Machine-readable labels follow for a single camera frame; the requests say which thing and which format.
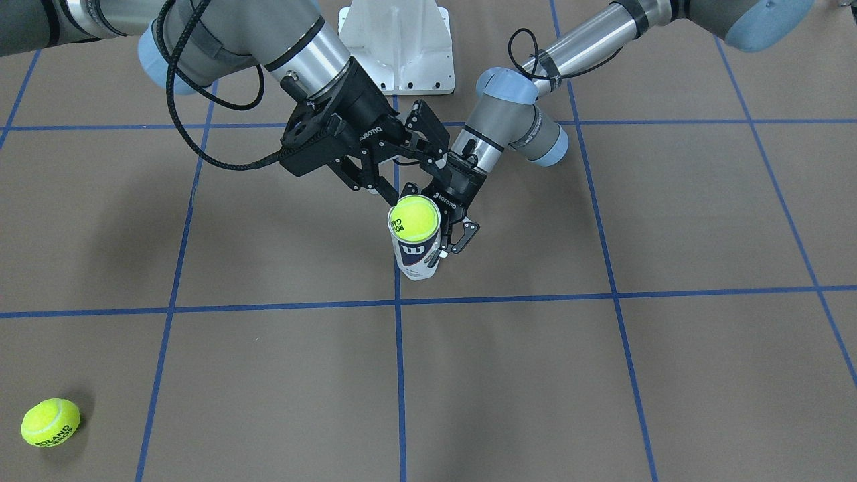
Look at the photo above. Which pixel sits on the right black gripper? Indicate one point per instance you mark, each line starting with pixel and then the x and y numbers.
pixel 367 125

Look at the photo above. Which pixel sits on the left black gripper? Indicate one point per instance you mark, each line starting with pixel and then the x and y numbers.
pixel 457 185

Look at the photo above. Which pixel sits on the yellow Wilson tennis ball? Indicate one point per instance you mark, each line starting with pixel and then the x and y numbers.
pixel 414 219

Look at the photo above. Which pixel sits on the clear tennis ball can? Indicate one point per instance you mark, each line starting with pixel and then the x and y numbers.
pixel 414 260

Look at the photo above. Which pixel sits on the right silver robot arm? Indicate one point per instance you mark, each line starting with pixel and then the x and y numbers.
pixel 186 45

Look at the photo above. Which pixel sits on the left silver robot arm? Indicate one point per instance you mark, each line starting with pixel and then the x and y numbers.
pixel 507 115

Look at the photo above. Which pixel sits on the yellow Roland Garros tennis ball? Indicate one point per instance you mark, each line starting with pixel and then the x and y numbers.
pixel 50 422

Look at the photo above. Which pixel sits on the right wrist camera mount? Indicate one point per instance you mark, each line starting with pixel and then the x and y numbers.
pixel 303 122

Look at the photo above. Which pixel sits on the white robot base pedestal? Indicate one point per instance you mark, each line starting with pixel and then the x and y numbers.
pixel 406 47

